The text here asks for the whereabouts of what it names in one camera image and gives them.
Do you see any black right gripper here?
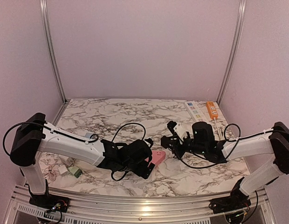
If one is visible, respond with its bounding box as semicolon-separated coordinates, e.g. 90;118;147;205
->
164;136;207;158

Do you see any pink triangular power strip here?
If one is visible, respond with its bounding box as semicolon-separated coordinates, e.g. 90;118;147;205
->
145;150;166;166

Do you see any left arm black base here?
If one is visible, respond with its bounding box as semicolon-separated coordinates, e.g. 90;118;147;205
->
28;179;69;213

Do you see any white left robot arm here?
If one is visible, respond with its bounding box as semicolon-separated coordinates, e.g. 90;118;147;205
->
9;113;155;208

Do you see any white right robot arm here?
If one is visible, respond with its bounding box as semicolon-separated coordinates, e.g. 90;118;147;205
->
161;121;289;209

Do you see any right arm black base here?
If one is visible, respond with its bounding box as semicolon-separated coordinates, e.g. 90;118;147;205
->
209;177;251;214

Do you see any green plug adapter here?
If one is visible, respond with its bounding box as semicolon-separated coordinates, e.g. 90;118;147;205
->
68;166;83;178

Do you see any light blue plug adapter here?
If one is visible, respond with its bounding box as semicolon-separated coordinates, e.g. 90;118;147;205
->
85;133;94;139

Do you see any white multicolour power strip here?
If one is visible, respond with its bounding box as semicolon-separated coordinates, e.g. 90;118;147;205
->
184;101;209;123

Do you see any orange power strip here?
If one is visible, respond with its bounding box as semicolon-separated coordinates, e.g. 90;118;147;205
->
206;101;218;120

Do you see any white cube adapter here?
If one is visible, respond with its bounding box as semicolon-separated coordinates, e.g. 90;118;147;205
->
59;155;74;166

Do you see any aluminium front rail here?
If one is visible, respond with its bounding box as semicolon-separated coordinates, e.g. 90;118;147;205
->
2;185;277;224

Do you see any right aluminium frame post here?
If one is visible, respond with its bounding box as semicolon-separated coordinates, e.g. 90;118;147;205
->
216;0;247;105

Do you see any aluminium frame post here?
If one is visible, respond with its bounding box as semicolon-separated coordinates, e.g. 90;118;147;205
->
40;0;67;104
216;0;247;105

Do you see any left aluminium frame post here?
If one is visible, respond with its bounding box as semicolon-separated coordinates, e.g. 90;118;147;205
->
40;0;67;104

